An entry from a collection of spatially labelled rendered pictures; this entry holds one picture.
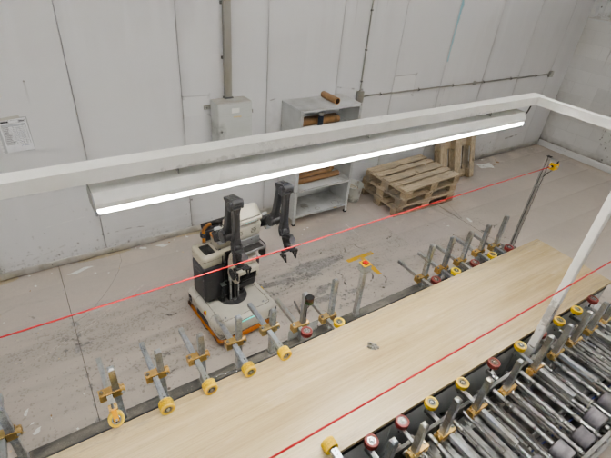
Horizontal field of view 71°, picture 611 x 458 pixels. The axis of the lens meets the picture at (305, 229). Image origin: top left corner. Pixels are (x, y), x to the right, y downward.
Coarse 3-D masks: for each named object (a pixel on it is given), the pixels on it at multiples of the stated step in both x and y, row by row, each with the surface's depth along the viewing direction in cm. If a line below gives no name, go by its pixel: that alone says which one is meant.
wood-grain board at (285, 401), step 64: (512, 256) 388; (384, 320) 307; (448, 320) 313; (512, 320) 318; (256, 384) 254; (320, 384) 258; (384, 384) 261; (448, 384) 267; (128, 448) 217; (192, 448) 220; (256, 448) 222; (320, 448) 225
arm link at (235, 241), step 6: (228, 204) 289; (228, 210) 292; (234, 210) 292; (240, 210) 295; (234, 216) 295; (234, 222) 298; (234, 228) 301; (234, 234) 305; (234, 240) 307; (240, 240) 309; (234, 246) 309; (240, 246) 312
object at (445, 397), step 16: (576, 304) 350; (592, 304) 379; (528, 336) 317; (512, 352) 314; (480, 368) 291; (512, 368) 352; (480, 384) 312; (448, 400) 288; (464, 400) 321; (416, 416) 269; (384, 432) 250; (416, 432) 297; (352, 448) 235; (384, 448) 266
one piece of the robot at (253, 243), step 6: (258, 234) 349; (246, 240) 343; (252, 240) 347; (258, 240) 352; (246, 246) 345; (252, 246) 345; (258, 246) 346; (264, 246) 347; (246, 252) 338; (252, 252) 341; (258, 252) 363; (264, 252) 355; (234, 258) 345
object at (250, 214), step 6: (246, 204) 332; (252, 204) 333; (246, 210) 329; (252, 210) 332; (258, 210) 335; (240, 216) 325; (246, 216) 328; (252, 216) 330; (258, 216) 333; (240, 222) 325; (246, 222) 327; (252, 222) 336
